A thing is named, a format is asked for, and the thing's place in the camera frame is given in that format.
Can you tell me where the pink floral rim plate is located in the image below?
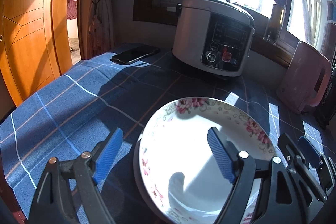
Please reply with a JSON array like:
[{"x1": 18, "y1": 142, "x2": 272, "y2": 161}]
[{"x1": 133, "y1": 93, "x2": 276, "y2": 223}]

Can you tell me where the black thermos flask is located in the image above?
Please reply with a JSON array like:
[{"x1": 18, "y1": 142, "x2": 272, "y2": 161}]
[{"x1": 314, "y1": 75, "x2": 336, "y2": 130}]

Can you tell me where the blue plaid tablecloth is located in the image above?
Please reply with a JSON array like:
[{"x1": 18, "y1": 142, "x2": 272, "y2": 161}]
[{"x1": 1, "y1": 51, "x2": 335, "y2": 223}]

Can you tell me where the pink electric kettle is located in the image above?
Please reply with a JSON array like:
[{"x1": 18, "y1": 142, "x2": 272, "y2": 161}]
[{"x1": 276, "y1": 42, "x2": 331, "y2": 114}]

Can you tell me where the black smartphone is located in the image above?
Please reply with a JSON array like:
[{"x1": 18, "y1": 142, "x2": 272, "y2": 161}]
[{"x1": 110, "y1": 45, "x2": 160, "y2": 65}]

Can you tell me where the silver rice cooker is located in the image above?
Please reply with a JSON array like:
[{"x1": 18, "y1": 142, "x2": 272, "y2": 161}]
[{"x1": 172, "y1": 0, "x2": 255, "y2": 77}]

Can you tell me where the glass tea bottle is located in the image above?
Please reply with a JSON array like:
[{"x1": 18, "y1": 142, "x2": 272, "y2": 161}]
[{"x1": 263, "y1": 0, "x2": 286, "y2": 45}]

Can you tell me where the orange wooden door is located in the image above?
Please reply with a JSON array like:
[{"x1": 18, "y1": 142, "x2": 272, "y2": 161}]
[{"x1": 1, "y1": 0, "x2": 72, "y2": 106}]

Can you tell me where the pink hanging garment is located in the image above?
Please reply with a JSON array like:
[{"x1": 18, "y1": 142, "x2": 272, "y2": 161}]
[{"x1": 67, "y1": 0, "x2": 77, "y2": 20}]

